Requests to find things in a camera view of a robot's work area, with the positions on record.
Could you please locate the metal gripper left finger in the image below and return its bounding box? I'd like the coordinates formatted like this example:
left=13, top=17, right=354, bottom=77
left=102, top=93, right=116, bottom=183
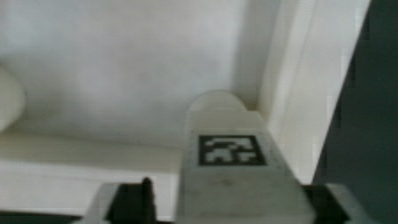
left=73, top=178, right=157, bottom=224

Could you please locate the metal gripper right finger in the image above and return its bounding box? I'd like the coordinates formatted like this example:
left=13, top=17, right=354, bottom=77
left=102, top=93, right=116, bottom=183
left=302, top=184, right=381, bottom=224

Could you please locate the white table leg front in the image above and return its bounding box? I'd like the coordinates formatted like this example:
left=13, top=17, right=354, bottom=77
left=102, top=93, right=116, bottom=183
left=176, top=90, right=317, bottom=224

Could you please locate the white square tabletop part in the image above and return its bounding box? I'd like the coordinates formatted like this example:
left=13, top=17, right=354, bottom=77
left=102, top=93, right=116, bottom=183
left=0, top=0, right=370, bottom=219

